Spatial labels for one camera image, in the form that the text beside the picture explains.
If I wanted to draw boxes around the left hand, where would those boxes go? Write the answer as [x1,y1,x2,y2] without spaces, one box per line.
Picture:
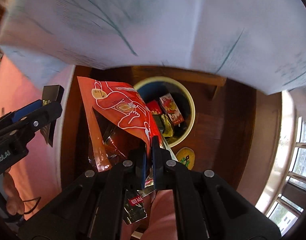
[3,168,25,215]

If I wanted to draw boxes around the orange foil snack bag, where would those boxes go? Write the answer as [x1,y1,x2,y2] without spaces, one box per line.
[77,77,162,224]

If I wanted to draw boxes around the tree pattern tablecloth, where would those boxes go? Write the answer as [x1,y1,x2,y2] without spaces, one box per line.
[0,0,306,94]

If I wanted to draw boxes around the green and cream box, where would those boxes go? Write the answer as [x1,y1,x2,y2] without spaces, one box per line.
[153,114,174,138]

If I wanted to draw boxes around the black talopn box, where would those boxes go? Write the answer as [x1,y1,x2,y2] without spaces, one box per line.
[40,85,64,147]

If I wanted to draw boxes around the pink trouser legs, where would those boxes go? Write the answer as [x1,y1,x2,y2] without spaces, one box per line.
[120,189,179,240]

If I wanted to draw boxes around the red cartoon milk carton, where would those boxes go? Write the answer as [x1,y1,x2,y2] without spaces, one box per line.
[159,93,184,126]

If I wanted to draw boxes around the pink bed cover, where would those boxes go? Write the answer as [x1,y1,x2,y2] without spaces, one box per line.
[0,56,74,222]

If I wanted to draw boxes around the red paper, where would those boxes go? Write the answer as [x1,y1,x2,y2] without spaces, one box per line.
[146,100,163,115]

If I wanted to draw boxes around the right yellow slipper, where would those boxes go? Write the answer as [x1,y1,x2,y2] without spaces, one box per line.
[176,147,195,170]

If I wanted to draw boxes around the yellow rim trash bin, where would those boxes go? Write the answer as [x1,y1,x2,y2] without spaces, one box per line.
[134,76,196,147]

